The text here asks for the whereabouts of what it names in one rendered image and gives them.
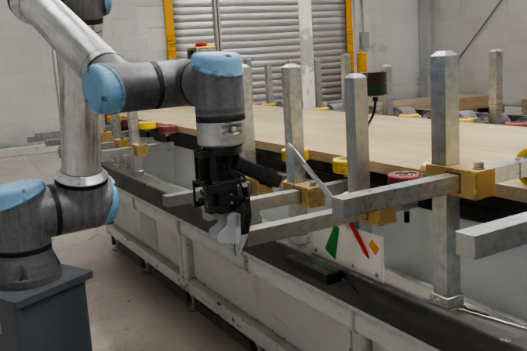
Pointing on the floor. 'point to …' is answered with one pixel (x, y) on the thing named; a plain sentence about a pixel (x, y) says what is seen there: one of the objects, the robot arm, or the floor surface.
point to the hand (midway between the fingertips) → (239, 248)
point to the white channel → (306, 31)
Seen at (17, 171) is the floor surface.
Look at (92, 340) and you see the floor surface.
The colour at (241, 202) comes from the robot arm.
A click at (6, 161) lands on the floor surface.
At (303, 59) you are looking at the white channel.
